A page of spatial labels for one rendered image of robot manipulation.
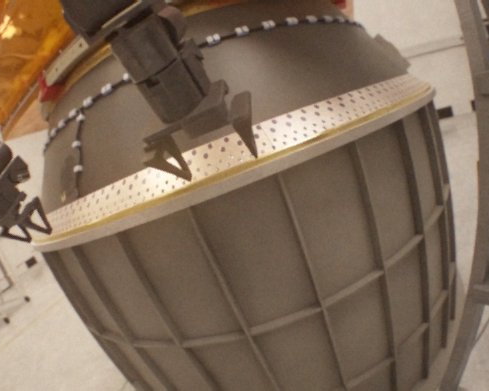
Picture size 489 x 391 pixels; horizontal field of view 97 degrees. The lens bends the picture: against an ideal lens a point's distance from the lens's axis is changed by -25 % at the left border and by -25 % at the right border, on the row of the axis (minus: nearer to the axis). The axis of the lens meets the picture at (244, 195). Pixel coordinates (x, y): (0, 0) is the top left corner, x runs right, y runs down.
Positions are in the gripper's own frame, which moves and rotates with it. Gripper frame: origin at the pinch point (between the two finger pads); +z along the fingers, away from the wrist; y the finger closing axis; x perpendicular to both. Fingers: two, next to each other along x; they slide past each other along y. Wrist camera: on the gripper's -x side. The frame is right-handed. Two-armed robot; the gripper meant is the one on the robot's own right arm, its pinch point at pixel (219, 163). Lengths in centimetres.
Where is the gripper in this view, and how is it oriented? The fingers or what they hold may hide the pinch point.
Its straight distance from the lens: 37.4
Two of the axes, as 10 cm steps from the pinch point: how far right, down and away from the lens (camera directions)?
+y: -9.1, 2.8, 3.0
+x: -0.1, 7.3, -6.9
